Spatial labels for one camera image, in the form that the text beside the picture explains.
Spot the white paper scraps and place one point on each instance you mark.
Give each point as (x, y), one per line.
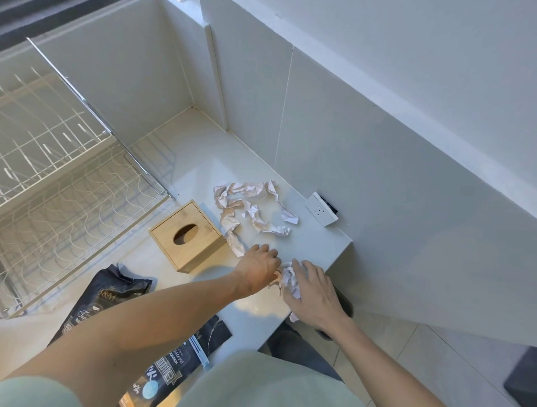
(228, 218)

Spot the dark window frame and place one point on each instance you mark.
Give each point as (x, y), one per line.
(21, 16)

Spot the dark grey mat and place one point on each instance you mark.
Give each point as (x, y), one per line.
(524, 377)

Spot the person's left forearm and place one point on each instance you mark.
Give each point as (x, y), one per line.
(147, 327)

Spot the wooden tissue box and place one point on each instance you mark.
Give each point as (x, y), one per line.
(201, 247)

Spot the pale green shirt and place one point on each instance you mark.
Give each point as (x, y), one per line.
(268, 381)

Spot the blue jeans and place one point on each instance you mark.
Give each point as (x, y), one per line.
(293, 348)

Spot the white wall socket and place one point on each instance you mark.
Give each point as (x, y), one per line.
(321, 209)

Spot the white countertop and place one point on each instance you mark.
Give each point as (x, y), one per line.
(201, 167)

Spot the person's right hand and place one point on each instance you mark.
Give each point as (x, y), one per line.
(316, 299)

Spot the person's left hand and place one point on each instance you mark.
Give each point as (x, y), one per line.
(258, 270)

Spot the person's right forearm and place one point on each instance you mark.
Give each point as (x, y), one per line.
(386, 369)

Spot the dark rectangular trash bin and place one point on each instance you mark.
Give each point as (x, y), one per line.
(344, 306)

